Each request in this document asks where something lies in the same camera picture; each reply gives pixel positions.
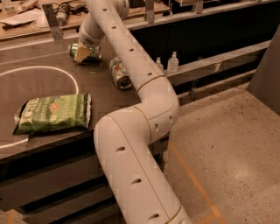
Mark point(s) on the clear sanitizer bottle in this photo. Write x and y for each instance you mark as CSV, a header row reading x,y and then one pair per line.
x,y
159,64
173,63

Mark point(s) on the green chip bag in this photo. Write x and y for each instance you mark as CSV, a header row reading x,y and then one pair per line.
x,y
52,113

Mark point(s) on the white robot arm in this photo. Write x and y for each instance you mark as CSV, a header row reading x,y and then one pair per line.
x,y
122,138

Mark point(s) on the grey metal bracket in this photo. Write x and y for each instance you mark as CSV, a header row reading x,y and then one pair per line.
x,y
52,21
149,11

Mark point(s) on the left clear sanitizer bottle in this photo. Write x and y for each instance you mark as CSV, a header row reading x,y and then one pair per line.
x,y
159,64

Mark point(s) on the grey metal bracket middle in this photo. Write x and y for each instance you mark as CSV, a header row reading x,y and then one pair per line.
x,y
149,11

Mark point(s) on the right clear sanitizer bottle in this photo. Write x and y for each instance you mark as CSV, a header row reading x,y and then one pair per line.
x,y
173,63

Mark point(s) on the white green soda can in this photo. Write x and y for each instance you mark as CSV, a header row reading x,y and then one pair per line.
x,y
119,74

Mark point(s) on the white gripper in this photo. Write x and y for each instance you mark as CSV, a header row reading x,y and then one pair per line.
x,y
88,40

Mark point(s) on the white paper sheet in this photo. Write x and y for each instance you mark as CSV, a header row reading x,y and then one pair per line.
x,y
31,16

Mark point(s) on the grey metal bracket left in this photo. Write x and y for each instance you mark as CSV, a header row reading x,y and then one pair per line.
x,y
52,21

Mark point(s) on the grey table with slats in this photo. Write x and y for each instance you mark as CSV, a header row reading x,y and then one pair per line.
x,y
54,177

